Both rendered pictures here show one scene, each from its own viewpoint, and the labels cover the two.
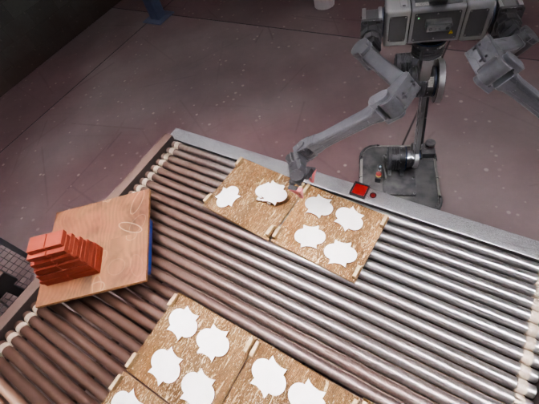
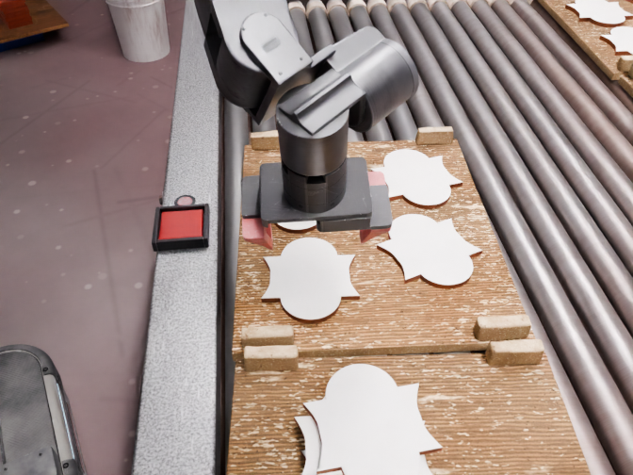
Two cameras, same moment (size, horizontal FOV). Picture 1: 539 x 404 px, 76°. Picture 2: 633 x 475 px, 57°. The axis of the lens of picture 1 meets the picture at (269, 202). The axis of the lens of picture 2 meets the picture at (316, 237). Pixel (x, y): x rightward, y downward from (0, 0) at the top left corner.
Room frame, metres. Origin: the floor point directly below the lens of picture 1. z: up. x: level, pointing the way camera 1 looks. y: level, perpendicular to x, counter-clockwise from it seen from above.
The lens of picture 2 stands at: (1.26, 0.11, 1.49)
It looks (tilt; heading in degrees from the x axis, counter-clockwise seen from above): 44 degrees down; 219
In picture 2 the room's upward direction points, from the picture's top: straight up
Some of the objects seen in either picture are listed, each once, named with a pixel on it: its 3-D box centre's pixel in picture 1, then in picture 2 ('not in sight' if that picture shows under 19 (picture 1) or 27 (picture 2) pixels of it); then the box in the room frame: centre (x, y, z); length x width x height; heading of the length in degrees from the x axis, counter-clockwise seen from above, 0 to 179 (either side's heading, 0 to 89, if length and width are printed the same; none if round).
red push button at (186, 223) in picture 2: (359, 190); (182, 227); (0.90, -0.43, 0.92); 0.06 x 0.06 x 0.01; 45
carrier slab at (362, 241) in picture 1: (329, 229); (365, 229); (0.75, -0.22, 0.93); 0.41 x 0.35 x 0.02; 42
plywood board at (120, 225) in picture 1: (98, 244); not in sight; (1.00, 0.83, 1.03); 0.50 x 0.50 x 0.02; 85
